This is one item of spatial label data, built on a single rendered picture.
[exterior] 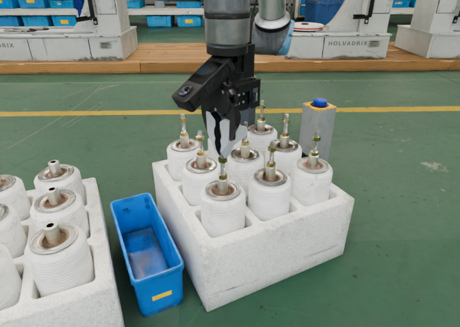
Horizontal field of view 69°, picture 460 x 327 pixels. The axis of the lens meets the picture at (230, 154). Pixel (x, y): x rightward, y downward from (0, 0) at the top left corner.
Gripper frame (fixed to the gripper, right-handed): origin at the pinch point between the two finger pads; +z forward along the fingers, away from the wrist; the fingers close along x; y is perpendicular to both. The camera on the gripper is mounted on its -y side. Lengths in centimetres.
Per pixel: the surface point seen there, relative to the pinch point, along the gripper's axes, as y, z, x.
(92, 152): 5, 34, 86
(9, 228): -34.8, 11.1, 20.2
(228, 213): -1.7, 11.7, -4.1
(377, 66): 225, 31, 66
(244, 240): -0.7, 17.2, -7.7
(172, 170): 2.9, 15.1, 22.4
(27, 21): 106, 26, 537
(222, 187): -0.1, 7.9, -0.8
